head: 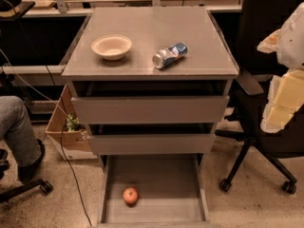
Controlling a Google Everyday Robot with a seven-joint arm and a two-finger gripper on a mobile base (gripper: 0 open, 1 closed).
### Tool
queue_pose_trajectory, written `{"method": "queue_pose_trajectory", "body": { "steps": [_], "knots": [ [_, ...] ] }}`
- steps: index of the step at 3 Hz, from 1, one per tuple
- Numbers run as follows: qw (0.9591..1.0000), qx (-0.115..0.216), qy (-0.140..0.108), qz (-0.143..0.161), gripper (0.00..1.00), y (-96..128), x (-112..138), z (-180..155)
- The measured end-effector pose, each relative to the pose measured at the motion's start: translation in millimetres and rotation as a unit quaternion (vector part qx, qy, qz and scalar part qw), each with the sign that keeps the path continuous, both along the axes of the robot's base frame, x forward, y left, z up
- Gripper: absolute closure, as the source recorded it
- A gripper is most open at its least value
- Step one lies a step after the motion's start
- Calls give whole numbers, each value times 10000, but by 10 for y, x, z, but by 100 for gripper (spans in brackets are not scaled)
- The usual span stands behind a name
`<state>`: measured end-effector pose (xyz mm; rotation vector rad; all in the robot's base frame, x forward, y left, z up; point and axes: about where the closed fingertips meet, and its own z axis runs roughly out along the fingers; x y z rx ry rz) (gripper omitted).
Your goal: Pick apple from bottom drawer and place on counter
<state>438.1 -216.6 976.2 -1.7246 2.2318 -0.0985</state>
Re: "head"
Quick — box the red apple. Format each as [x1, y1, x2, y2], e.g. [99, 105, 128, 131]
[123, 187, 139, 206]

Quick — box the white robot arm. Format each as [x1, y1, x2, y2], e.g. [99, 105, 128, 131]
[257, 3, 304, 133]

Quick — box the grey top drawer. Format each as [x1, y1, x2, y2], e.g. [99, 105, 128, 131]
[69, 81, 229, 124]

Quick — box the grey drawer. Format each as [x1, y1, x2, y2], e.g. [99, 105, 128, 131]
[88, 123, 215, 155]
[69, 81, 229, 124]
[96, 154, 211, 228]

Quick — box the grey drawer cabinet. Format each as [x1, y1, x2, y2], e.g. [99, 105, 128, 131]
[61, 6, 240, 228]

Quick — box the grey middle drawer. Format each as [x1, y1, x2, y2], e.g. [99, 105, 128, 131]
[88, 123, 215, 155]

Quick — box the grey bottom drawer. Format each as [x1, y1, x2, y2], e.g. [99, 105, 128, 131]
[96, 154, 211, 228]

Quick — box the crushed blue soda can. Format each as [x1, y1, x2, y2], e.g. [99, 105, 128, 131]
[152, 42, 188, 69]

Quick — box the white paper bowl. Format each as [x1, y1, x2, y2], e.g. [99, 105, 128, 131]
[91, 34, 132, 61]

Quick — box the green item in box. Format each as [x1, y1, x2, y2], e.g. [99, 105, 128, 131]
[66, 113, 80, 132]

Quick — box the cardboard box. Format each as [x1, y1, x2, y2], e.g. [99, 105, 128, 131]
[46, 85, 95, 161]

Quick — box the black chair base left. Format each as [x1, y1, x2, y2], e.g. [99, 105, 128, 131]
[0, 149, 53, 203]

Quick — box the person leg in jeans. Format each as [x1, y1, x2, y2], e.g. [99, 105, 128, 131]
[0, 96, 42, 167]

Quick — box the black shoe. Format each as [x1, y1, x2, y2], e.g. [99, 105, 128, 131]
[17, 139, 46, 183]

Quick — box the black office chair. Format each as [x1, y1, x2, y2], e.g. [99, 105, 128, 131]
[216, 0, 304, 194]

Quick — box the black floor cable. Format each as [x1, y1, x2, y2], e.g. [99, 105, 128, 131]
[44, 64, 93, 228]

